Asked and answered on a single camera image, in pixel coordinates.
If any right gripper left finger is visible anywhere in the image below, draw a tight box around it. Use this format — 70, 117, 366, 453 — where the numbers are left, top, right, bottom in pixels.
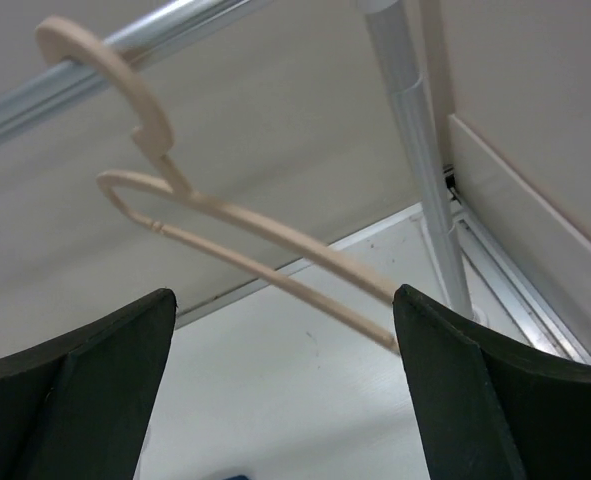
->
0, 288, 177, 479

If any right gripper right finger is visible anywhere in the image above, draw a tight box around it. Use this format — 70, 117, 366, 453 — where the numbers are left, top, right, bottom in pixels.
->
393, 285, 591, 479

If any beige wooden hanger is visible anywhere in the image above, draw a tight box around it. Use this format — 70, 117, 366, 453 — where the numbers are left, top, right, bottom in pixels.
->
35, 16, 400, 354

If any blue t shirt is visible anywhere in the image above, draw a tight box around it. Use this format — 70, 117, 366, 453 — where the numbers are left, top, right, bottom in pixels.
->
218, 473, 250, 480

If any white clothes rack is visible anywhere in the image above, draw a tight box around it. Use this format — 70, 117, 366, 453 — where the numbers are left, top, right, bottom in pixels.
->
0, 1, 484, 321

